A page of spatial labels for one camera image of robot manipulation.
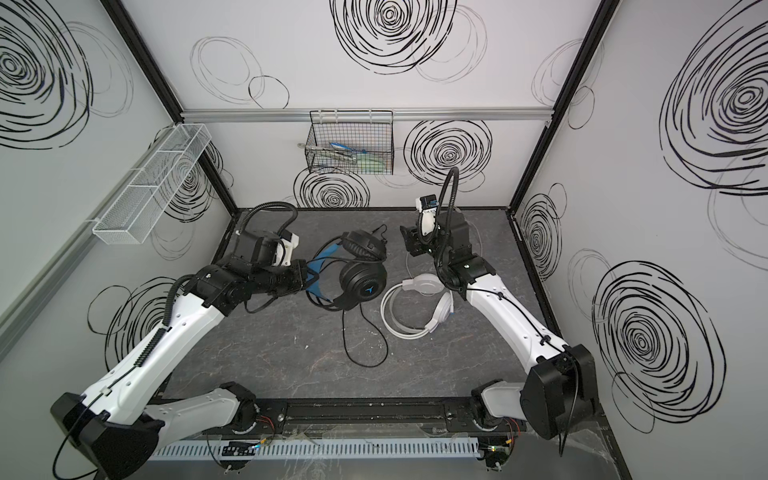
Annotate black blue gaming headset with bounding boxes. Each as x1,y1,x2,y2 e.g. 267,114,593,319
306,225,387,311

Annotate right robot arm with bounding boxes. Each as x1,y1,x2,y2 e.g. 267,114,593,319
401,167,599,443

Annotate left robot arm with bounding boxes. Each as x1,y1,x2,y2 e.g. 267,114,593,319
50,201,308,479

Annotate white headphones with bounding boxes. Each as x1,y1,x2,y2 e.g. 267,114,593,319
379,273,454,340

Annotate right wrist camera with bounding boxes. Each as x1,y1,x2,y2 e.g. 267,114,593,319
416,194,439,240

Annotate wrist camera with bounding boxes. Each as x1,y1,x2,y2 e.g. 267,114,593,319
273,231,300,267
416,194,439,240

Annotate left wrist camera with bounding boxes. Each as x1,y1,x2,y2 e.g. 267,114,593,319
273,231,300,267

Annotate white headphone cable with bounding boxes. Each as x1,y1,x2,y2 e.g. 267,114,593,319
404,206,484,277

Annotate items in wire basket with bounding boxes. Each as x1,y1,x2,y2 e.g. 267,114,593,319
304,142,390,175

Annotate black wire basket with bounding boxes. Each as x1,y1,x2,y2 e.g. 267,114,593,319
298,120,395,175

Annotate aluminium wall rail back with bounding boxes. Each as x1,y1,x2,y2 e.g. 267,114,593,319
181,106,554,123

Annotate aluminium wall rail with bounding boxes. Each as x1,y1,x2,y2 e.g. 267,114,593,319
181,106,554,123
1,125,175,361

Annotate white mesh wall tray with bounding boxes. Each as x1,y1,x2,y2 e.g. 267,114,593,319
92,124,211,245

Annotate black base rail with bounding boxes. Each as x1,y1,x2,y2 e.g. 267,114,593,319
140,382,603,440

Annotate white slotted cable duct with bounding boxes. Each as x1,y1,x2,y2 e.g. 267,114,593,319
150,437,481,463

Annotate aluminium wall rail left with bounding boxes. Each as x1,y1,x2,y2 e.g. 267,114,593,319
1,125,175,361

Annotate right black corner post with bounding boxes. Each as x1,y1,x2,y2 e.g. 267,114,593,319
508,0,620,215

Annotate black corner frame post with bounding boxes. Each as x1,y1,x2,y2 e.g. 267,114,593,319
100,0,238,217

